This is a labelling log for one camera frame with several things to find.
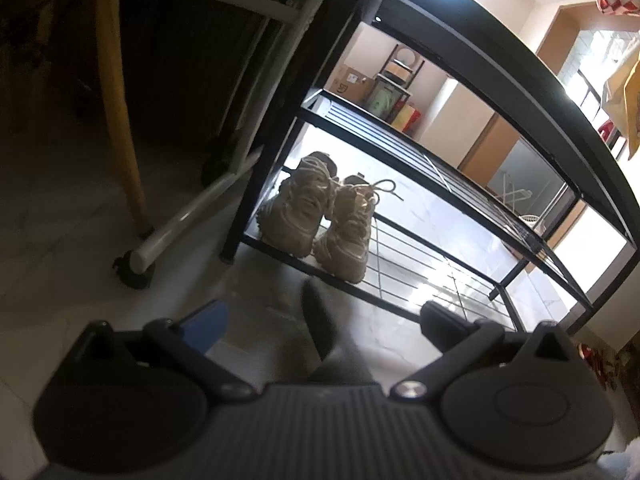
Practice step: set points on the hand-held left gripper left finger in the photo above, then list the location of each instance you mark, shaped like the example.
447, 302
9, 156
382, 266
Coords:
205, 325

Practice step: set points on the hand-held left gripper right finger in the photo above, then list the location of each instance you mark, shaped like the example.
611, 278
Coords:
445, 325

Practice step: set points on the black slide slipper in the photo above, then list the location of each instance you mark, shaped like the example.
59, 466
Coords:
332, 340

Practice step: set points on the beige lace-up sneaker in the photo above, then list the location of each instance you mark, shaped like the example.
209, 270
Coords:
297, 210
350, 230

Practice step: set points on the black metal shoe rack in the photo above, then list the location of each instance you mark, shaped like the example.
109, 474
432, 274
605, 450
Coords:
280, 135

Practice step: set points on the black caster wheel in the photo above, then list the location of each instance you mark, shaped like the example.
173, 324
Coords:
131, 270

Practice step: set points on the white basket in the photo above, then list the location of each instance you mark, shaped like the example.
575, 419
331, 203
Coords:
530, 220

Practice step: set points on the white folding drying rack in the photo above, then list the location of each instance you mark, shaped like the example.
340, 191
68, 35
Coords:
510, 190

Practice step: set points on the floral patterned cloth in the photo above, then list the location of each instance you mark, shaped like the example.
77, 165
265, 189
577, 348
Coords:
607, 365

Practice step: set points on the wooden door panel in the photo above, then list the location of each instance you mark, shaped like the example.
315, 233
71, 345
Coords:
490, 147

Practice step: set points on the yellow bag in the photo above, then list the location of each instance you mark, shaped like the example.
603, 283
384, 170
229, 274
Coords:
405, 122

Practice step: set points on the wooden chair leg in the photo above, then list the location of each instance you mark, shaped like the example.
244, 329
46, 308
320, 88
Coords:
120, 110

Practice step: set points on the green framed panel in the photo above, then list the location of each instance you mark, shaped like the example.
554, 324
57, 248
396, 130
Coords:
385, 100

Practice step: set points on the brown cardboard box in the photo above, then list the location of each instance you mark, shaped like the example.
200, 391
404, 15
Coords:
347, 85

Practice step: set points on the dark wooden stool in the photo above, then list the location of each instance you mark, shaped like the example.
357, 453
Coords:
400, 62

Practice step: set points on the yellow cloth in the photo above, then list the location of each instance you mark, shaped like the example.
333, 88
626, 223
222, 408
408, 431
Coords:
625, 100

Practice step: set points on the white rolling frame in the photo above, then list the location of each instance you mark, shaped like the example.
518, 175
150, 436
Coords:
195, 205

